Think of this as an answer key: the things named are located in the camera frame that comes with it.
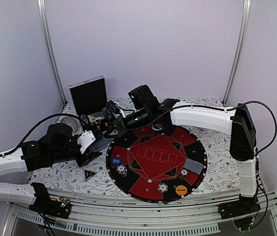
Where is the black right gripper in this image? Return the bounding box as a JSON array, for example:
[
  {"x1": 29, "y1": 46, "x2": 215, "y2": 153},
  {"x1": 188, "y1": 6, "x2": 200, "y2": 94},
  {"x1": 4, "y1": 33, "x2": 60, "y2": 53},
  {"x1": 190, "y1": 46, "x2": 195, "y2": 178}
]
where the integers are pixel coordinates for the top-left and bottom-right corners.
[{"x1": 103, "y1": 107, "x2": 150, "y2": 139}]

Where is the clear dealer button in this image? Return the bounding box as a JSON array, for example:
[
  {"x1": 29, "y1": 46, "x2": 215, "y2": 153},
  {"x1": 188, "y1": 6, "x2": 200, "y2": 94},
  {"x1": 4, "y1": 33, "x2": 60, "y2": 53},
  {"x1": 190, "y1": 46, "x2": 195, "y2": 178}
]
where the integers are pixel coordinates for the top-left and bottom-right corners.
[{"x1": 152, "y1": 124, "x2": 163, "y2": 131}]

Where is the blue small blind button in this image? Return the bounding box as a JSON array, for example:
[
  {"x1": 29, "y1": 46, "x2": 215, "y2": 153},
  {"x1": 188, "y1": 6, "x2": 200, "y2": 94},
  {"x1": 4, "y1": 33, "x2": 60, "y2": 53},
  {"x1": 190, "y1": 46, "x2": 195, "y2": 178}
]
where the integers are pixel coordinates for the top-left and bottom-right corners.
[{"x1": 111, "y1": 157, "x2": 122, "y2": 166}]

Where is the single blue playing card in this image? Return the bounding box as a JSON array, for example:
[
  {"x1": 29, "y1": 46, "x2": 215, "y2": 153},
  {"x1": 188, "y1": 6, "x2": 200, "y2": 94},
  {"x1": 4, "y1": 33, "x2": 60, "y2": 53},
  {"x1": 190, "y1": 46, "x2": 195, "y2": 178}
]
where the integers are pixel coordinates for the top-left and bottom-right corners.
[{"x1": 183, "y1": 159, "x2": 204, "y2": 175}]

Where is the red poker chip stack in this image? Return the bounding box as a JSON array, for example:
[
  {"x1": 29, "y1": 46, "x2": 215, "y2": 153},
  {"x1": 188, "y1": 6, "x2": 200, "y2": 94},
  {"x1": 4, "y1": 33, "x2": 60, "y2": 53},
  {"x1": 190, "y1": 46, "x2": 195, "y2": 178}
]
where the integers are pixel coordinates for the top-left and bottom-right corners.
[{"x1": 179, "y1": 169, "x2": 189, "y2": 179}]

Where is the orange big blind button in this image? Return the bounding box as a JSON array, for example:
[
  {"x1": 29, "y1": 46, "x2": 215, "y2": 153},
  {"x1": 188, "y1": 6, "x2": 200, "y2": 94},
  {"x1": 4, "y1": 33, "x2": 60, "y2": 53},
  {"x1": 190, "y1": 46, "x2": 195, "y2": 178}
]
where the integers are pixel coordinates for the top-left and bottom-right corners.
[{"x1": 175, "y1": 185, "x2": 188, "y2": 196}]

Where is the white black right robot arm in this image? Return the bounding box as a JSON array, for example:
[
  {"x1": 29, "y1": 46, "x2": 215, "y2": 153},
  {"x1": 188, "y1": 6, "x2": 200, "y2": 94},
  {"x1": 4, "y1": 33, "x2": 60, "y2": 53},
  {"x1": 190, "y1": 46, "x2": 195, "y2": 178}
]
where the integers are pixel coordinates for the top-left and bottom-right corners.
[{"x1": 107, "y1": 85, "x2": 258, "y2": 214}]

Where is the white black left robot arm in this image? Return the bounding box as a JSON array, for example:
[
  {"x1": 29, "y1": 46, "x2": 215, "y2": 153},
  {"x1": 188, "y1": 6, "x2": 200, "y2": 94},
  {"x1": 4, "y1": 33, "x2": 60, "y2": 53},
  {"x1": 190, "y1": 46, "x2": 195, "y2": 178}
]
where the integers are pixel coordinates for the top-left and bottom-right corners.
[{"x1": 0, "y1": 123, "x2": 100, "y2": 213}]

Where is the striped grey cup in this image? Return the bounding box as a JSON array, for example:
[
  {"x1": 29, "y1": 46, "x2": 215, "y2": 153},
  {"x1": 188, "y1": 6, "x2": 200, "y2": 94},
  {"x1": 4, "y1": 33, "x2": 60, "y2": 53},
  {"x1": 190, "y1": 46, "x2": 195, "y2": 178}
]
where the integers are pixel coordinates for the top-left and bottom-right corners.
[{"x1": 60, "y1": 117, "x2": 79, "y2": 133}]

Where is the black triangular card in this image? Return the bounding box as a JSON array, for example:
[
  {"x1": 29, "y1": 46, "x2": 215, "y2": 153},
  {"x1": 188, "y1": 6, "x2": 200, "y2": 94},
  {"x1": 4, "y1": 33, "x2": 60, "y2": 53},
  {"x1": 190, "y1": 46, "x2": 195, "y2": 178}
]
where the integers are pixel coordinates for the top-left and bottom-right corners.
[{"x1": 84, "y1": 170, "x2": 96, "y2": 181}]

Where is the boxed playing card deck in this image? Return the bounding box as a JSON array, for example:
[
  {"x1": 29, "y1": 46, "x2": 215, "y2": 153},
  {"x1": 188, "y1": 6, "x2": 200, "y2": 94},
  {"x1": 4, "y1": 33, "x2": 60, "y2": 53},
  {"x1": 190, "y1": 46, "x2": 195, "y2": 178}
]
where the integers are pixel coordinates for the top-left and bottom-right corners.
[{"x1": 88, "y1": 112, "x2": 105, "y2": 122}]

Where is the aluminium poker chip case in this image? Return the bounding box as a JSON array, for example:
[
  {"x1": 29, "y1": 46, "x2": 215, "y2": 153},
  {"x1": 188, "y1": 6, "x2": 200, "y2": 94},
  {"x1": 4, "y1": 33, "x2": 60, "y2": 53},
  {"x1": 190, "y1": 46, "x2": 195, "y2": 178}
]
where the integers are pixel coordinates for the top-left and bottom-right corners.
[{"x1": 69, "y1": 75, "x2": 109, "y2": 132}]

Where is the round red black poker mat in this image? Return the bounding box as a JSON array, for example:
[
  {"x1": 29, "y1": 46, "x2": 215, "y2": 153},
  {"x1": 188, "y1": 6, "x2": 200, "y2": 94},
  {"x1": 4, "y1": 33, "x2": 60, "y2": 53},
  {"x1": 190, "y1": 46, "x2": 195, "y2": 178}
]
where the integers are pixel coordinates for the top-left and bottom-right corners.
[{"x1": 106, "y1": 125, "x2": 208, "y2": 204}]

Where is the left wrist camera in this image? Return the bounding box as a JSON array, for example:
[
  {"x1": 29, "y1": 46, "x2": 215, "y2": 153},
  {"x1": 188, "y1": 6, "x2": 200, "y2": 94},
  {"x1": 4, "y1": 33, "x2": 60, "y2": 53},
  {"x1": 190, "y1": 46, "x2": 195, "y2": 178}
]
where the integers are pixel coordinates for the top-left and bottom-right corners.
[{"x1": 77, "y1": 131, "x2": 95, "y2": 154}]

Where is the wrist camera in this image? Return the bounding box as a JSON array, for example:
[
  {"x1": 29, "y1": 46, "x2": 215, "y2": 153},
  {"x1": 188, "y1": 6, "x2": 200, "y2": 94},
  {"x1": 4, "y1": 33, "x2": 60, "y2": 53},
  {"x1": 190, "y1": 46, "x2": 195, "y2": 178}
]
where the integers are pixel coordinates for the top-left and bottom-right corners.
[
  {"x1": 77, "y1": 131, "x2": 95, "y2": 154},
  {"x1": 106, "y1": 100, "x2": 125, "y2": 124}
]

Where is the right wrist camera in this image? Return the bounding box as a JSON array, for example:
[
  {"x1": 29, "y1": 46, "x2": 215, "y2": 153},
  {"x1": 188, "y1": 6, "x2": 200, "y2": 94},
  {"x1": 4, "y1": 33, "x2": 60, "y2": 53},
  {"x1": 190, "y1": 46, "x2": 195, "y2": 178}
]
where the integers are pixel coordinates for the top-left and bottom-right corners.
[{"x1": 106, "y1": 100, "x2": 125, "y2": 124}]

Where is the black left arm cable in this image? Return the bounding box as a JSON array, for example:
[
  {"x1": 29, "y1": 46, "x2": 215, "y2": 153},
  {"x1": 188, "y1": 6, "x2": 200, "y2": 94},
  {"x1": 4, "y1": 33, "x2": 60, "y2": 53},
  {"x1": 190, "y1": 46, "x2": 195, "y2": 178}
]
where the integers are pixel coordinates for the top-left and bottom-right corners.
[{"x1": 0, "y1": 113, "x2": 90, "y2": 160}]

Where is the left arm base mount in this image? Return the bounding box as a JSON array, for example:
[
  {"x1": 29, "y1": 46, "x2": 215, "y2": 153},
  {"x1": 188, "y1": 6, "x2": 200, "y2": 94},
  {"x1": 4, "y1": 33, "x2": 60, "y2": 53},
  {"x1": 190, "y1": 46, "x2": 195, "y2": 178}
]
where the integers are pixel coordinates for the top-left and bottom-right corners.
[{"x1": 28, "y1": 183, "x2": 72, "y2": 219}]

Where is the aluminium front rail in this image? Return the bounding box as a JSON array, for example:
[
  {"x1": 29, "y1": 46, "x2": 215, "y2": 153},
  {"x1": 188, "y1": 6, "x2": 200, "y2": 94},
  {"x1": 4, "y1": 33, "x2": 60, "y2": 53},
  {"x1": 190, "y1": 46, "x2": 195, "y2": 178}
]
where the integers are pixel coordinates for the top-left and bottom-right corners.
[{"x1": 2, "y1": 189, "x2": 277, "y2": 236}]

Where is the right aluminium frame post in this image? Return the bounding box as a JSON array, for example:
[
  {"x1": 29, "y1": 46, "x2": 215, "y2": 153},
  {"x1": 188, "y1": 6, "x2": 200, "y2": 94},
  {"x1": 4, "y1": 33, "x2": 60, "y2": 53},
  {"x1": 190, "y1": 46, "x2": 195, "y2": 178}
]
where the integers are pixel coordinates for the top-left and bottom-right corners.
[{"x1": 222, "y1": 0, "x2": 251, "y2": 105}]

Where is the aluminium frame post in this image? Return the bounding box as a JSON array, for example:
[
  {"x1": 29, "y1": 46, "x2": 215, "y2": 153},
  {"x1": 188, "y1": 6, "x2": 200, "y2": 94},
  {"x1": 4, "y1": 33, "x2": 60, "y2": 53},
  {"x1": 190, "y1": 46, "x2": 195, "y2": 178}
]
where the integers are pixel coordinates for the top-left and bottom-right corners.
[
  {"x1": 37, "y1": 0, "x2": 67, "y2": 105},
  {"x1": 222, "y1": 0, "x2": 251, "y2": 105}
]

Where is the left aluminium frame post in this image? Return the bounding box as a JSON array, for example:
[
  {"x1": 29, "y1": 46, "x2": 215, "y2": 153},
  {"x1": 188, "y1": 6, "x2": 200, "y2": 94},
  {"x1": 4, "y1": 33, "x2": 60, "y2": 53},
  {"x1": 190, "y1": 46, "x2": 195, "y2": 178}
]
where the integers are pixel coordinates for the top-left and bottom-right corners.
[{"x1": 37, "y1": 0, "x2": 67, "y2": 105}]

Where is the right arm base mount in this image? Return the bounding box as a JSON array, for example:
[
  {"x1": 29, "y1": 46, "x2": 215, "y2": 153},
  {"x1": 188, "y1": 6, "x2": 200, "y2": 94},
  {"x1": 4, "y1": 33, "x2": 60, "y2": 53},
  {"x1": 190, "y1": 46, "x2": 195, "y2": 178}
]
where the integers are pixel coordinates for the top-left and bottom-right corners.
[{"x1": 218, "y1": 195, "x2": 261, "y2": 231}]

